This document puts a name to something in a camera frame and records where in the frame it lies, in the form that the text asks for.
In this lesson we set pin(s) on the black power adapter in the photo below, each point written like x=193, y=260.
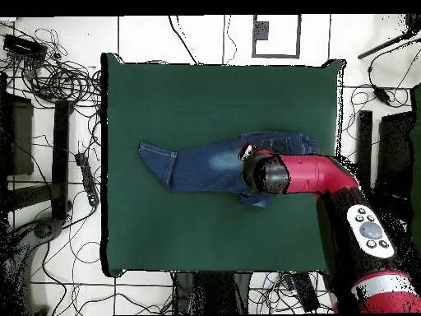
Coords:
x=381, y=94

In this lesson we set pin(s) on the blue denim jeans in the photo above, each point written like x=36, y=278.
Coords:
x=197, y=168

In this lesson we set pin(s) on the dark green table cloth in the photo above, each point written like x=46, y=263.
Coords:
x=164, y=98

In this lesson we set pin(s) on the black power strip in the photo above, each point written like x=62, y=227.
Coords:
x=88, y=179

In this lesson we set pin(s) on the black flat panel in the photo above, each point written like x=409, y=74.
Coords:
x=394, y=148
x=19, y=138

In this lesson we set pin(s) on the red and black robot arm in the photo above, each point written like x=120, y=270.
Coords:
x=312, y=171

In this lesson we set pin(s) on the green cloth sheet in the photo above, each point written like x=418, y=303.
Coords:
x=417, y=148

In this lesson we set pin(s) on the black rod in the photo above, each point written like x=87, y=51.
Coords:
x=378, y=48

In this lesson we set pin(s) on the black wheeled stand base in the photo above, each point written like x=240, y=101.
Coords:
x=44, y=230

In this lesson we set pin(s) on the black upright bar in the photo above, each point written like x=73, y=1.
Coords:
x=364, y=141
x=61, y=158

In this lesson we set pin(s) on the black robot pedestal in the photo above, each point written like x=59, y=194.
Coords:
x=213, y=293

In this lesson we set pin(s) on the small grey square patch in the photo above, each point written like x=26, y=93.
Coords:
x=262, y=31

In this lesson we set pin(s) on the black electronics box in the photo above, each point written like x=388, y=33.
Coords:
x=24, y=47

